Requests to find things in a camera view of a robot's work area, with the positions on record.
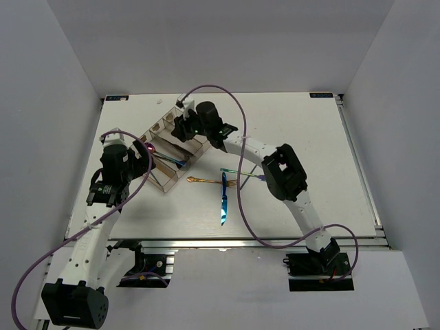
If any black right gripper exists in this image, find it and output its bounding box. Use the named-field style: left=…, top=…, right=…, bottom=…
left=170, top=106, right=210, bottom=143

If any black knife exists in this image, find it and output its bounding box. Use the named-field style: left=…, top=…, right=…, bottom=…
left=160, top=137, right=193, bottom=161

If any dark blue chopstick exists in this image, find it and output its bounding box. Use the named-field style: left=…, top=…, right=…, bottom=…
left=144, top=168, right=163, bottom=190
left=240, top=165, right=257, bottom=190

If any black spoon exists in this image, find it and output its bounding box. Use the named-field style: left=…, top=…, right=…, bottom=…
left=153, top=153, right=186, bottom=169

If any gold bowl rainbow spoon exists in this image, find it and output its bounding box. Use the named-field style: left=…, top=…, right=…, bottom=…
left=145, top=143, right=186, bottom=168

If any blue knife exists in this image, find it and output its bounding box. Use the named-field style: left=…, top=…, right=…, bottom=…
left=221, top=172, right=228, bottom=226

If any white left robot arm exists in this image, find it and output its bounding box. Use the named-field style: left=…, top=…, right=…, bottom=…
left=41, top=134, right=155, bottom=329

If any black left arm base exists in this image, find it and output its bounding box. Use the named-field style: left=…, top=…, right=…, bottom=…
left=107, top=240, right=173, bottom=289

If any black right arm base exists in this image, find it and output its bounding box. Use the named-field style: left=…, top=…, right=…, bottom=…
left=283, top=253, right=355, bottom=292

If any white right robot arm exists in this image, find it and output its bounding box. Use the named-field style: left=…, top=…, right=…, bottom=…
left=172, top=100, right=340, bottom=274

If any clear smoked compartment organizer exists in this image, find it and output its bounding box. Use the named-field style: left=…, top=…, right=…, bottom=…
left=140, top=107, right=210, bottom=194

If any blue label sticker left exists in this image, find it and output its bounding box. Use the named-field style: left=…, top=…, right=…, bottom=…
left=104, top=95, right=129, bottom=102

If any blue label sticker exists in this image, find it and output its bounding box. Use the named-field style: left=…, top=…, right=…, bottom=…
left=309, top=92, right=334, bottom=98
left=104, top=95, right=129, bottom=102

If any gold ornate fork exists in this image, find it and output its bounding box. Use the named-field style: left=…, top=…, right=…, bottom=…
left=186, top=176, right=237, bottom=188

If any rainbow fork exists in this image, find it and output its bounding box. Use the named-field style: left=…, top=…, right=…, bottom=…
left=220, top=168, right=266, bottom=182

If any blue label sticker right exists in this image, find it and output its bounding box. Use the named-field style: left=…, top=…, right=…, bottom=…
left=309, top=92, right=334, bottom=98

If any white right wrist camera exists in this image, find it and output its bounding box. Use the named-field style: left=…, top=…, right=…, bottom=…
left=175, top=97, right=195, bottom=120

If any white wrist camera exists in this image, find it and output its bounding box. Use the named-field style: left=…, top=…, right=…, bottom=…
left=99, top=128, right=126, bottom=148
left=175, top=97, right=195, bottom=120

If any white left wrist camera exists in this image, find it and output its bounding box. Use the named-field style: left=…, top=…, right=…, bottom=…
left=99, top=128, right=126, bottom=148

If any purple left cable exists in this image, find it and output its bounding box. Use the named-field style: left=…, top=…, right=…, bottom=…
left=12, top=131, right=154, bottom=330

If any purple cable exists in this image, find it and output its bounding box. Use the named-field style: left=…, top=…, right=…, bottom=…
left=175, top=84, right=359, bottom=281
left=12, top=131, right=154, bottom=330

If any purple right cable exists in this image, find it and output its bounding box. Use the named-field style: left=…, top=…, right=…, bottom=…
left=175, top=84, right=359, bottom=281

